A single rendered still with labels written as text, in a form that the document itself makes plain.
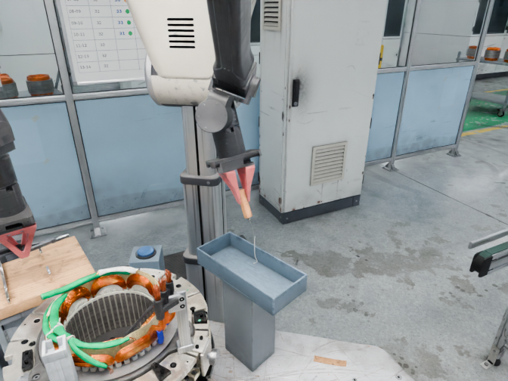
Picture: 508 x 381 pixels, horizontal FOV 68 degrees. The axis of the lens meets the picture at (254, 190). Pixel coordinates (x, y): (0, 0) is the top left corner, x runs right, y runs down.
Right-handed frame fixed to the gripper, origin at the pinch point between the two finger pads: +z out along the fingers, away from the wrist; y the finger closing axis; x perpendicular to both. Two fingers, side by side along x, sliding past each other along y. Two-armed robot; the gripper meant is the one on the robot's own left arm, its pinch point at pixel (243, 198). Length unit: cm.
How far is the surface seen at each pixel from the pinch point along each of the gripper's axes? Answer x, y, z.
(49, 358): -21.9, -35.4, 8.0
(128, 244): 216, -37, 53
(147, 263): 18.2, -22.1, 12.1
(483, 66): 636, 829, -8
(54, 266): 17.6, -40.9, 5.9
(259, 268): 8.3, 2.0, 19.0
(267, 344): 9.4, -0.4, 38.7
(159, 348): -15.8, -22.8, 15.5
